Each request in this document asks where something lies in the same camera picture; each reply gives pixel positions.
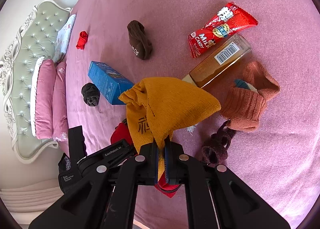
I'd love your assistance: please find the clear amber bottle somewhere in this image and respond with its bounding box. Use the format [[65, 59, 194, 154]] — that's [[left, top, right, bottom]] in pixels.
[[182, 34, 252, 88]]

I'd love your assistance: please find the blue cardboard box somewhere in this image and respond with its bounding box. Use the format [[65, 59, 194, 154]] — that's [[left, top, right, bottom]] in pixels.
[[88, 61, 134, 105]]

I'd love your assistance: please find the dark maroon knit cord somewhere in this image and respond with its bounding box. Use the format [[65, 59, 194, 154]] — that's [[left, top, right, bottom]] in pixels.
[[201, 119, 237, 167]]

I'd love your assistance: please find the black rolled sock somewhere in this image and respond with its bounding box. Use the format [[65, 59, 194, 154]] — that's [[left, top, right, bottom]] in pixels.
[[81, 83, 100, 107]]

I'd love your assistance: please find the red crumpled cloth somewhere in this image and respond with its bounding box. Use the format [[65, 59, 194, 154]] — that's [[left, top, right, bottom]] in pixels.
[[76, 31, 88, 50]]

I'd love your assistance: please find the pink bed sheet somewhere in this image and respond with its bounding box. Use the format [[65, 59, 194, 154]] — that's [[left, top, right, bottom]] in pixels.
[[66, 0, 319, 228]]

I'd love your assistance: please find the red zipper pouch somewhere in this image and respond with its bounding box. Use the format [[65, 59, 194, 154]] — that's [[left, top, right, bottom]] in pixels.
[[110, 119, 181, 198]]

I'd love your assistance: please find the yellow drawstring bag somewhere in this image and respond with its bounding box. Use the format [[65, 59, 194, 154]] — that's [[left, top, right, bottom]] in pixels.
[[113, 77, 221, 176]]

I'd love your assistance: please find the red milk candy wrapper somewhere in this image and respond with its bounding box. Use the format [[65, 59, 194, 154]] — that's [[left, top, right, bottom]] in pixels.
[[188, 2, 258, 58]]

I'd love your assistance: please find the light blue pillow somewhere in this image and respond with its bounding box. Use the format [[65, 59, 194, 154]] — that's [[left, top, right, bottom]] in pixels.
[[52, 14, 76, 64]]

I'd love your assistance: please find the orange knit sock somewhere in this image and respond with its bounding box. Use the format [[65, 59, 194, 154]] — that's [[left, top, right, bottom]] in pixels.
[[220, 61, 280, 132]]

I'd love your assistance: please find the brown sock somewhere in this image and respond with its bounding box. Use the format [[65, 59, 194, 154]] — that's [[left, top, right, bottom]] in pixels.
[[127, 20, 153, 60]]

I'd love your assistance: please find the pink folded quilt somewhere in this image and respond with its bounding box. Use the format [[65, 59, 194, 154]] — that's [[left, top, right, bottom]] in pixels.
[[33, 59, 68, 142]]

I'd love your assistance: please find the tufted green headboard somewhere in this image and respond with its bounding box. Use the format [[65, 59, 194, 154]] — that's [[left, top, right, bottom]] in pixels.
[[1, 0, 72, 164]]

